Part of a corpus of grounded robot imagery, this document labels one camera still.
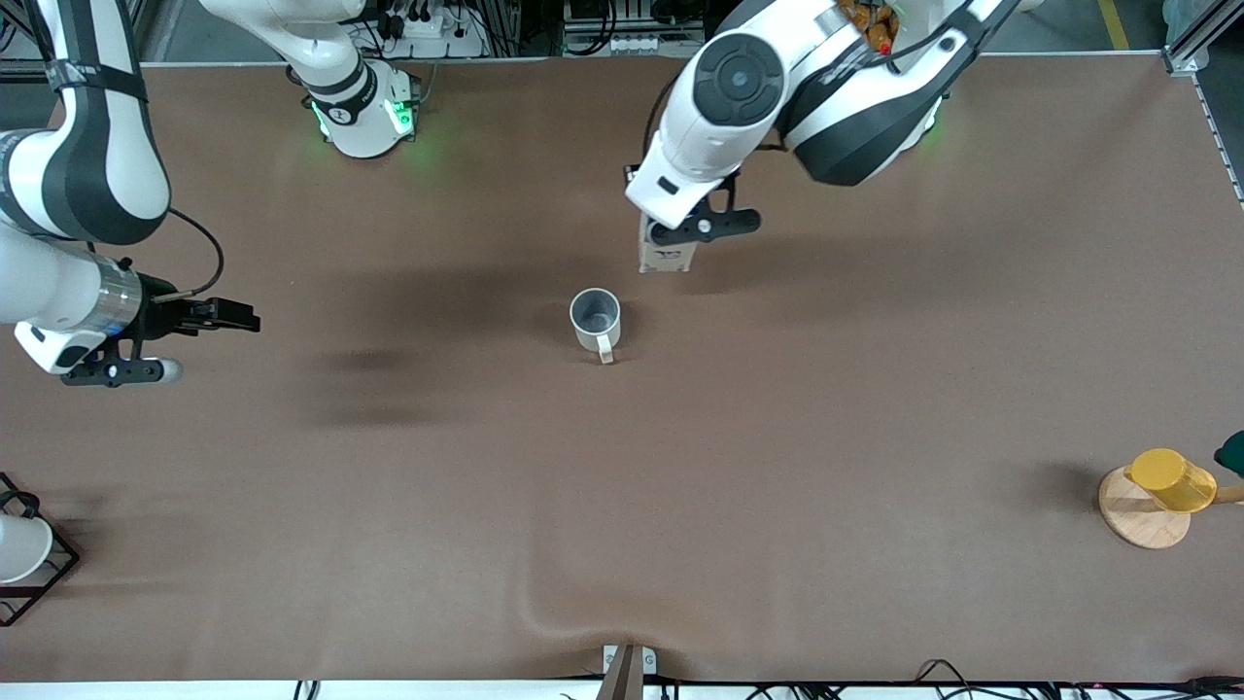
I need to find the beige ceramic mug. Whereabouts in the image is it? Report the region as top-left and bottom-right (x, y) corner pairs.
(569, 287), (623, 367)

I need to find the blue milk carton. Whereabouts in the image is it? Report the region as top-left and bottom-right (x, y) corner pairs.
(638, 212), (702, 274)

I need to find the white cup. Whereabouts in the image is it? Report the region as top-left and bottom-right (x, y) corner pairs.
(0, 512), (54, 585)

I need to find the yellow cup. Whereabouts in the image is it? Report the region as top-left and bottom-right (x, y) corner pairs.
(1124, 447), (1219, 513)

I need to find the white power strip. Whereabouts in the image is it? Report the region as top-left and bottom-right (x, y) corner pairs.
(387, 8), (485, 58)

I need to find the brown table cover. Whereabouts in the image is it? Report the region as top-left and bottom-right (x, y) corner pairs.
(0, 53), (1244, 684)

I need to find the bag of orange snacks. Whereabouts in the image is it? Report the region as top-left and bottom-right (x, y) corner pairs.
(838, 0), (897, 55)

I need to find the wooden mug tree stand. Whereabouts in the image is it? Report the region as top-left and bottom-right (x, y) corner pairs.
(1098, 467), (1244, 551)

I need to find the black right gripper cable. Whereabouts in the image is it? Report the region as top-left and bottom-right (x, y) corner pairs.
(168, 207), (226, 298)

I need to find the black wire rack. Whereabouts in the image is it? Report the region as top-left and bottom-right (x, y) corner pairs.
(0, 472), (82, 628)

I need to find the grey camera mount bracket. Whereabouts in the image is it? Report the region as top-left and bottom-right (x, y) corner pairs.
(595, 644), (658, 700)

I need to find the black looped cable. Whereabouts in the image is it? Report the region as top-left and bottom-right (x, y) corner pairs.
(914, 658), (978, 689)

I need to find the aluminium frame post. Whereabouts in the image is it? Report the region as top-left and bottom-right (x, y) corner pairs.
(1162, 8), (1244, 78)

